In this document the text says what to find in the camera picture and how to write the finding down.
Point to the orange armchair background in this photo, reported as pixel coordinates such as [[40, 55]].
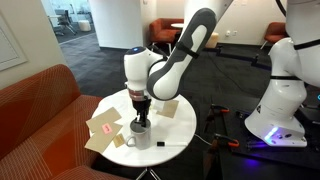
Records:
[[161, 30], [274, 32]]

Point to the black base platform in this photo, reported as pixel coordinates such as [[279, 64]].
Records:
[[256, 158]]

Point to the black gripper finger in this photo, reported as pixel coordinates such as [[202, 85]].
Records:
[[139, 119], [144, 119]]

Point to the orange armchair background right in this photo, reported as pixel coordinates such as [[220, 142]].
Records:
[[274, 32]]

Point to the small tan packet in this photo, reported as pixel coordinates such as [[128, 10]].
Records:
[[118, 140]]

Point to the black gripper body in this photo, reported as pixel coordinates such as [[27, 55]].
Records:
[[141, 104]]

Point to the round white table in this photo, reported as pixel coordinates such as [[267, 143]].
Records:
[[180, 128]]

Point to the orange armchair background left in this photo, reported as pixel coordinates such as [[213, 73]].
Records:
[[161, 30]]

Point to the white marker with black cap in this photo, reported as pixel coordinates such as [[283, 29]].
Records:
[[171, 144]]

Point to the brown napkin with pink sticker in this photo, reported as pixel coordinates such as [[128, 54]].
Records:
[[103, 134]]

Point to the grey mug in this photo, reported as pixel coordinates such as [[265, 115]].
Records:
[[140, 135]]

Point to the red orange sofa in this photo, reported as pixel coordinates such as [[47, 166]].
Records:
[[43, 129]]

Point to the large brown napkin near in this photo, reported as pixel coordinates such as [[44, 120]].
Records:
[[169, 109]]

